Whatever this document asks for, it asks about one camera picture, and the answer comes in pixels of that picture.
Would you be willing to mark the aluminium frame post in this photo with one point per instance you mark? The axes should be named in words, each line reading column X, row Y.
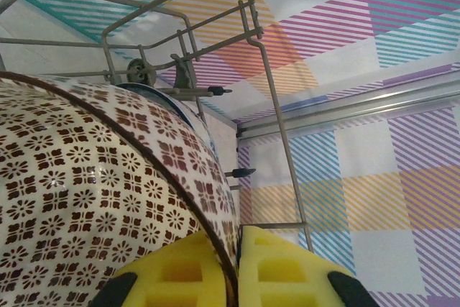
column 341, row 109

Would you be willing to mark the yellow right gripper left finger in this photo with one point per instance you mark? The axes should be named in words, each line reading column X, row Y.
column 172, row 278

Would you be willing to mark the brown floral lattice bowl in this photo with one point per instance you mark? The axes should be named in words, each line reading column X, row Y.
column 90, row 177

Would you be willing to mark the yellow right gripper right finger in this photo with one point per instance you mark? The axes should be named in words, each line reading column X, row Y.
column 287, row 278

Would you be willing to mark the dark blue patterned bowl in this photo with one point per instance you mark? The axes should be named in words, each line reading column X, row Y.
column 192, row 120

